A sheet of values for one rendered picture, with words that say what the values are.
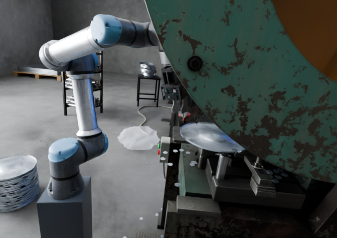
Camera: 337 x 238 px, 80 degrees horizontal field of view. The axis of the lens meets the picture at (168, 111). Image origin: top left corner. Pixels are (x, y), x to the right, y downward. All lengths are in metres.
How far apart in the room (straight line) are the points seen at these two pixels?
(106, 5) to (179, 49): 7.55
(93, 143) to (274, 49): 0.85
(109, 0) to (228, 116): 7.58
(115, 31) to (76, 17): 7.56
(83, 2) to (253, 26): 7.85
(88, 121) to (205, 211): 0.63
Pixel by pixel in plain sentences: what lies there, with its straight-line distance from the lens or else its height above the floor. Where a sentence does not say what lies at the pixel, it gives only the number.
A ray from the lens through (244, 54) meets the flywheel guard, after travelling 0.32.
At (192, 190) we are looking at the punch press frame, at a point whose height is 0.64.
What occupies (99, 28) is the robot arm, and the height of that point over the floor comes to 1.14.
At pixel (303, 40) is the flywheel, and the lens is 0.44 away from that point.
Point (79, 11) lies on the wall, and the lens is 8.12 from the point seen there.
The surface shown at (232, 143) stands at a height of 0.78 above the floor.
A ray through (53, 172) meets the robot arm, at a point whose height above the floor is 0.57.
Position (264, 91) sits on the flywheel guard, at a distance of 0.34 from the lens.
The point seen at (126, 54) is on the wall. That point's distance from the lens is 7.58.
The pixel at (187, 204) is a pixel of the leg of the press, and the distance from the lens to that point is 0.72.
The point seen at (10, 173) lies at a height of 0.24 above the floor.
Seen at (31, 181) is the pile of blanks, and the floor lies 0.16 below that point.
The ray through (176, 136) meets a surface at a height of 0.78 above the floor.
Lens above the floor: 1.12
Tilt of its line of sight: 18 degrees down
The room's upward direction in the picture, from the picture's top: 6 degrees clockwise
